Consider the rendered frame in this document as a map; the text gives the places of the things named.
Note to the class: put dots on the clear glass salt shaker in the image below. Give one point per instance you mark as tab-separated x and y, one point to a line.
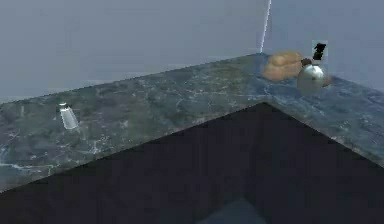
68	117

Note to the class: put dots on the brown bread loaf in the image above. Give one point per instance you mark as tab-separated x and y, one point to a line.
283	65

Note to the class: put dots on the grey marble kitchen worktop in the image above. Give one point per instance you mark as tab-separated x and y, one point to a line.
186	100

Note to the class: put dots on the silver round kettle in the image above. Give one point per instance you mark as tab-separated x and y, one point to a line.
310	77

